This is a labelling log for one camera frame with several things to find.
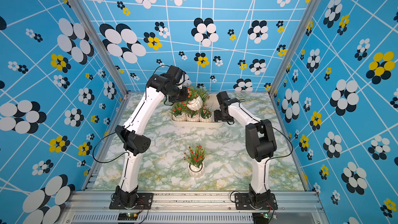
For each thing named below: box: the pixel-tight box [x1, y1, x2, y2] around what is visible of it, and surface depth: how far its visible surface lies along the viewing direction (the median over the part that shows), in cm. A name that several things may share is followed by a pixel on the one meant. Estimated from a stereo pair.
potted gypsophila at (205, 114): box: [199, 102, 214, 122], surface depth 98 cm
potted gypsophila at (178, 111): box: [169, 101, 188, 121], surface depth 98 cm
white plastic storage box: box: [169, 112, 225, 129], surface depth 100 cm
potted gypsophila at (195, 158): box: [183, 145, 206, 179], surface depth 79 cm
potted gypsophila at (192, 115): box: [185, 108, 201, 122], surface depth 98 cm
